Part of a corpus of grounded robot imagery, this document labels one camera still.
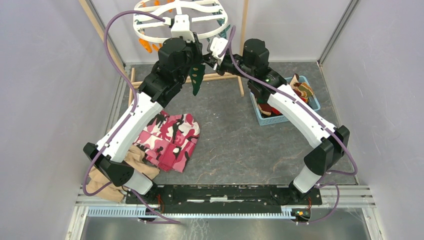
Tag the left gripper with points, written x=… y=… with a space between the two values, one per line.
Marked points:
x=197 y=47

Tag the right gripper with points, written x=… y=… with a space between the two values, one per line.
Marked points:
x=214 y=63

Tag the white clip hanger frame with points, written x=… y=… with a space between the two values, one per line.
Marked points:
x=199 y=11

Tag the green sock with yellow cuff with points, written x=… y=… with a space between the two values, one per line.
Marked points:
x=196 y=75

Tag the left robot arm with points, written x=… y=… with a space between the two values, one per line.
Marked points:
x=175 y=59

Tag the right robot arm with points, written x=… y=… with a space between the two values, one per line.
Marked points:
x=329 y=142

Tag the wooden hanger stand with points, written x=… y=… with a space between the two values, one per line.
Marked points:
x=95 y=19

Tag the brown tan socks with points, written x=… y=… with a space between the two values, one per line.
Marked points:
x=302 y=89

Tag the teal clothespin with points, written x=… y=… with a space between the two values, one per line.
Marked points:
x=224 y=32

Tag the orange clothespin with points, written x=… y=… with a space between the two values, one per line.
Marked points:
x=155 y=47
x=146 y=45

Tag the red white patterned sock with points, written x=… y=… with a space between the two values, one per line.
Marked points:
x=267 y=111

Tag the light blue plastic basket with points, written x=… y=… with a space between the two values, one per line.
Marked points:
x=277 y=92

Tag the pink camouflage cloth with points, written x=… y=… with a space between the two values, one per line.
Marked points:
x=169 y=141

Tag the beige cloth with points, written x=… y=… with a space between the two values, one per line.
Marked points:
x=134 y=157

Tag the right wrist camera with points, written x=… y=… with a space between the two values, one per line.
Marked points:
x=217 y=48

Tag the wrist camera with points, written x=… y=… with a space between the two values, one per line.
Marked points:
x=181 y=28
x=217 y=48

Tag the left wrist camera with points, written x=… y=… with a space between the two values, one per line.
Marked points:
x=181 y=28

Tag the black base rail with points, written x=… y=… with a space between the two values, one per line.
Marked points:
x=226 y=199

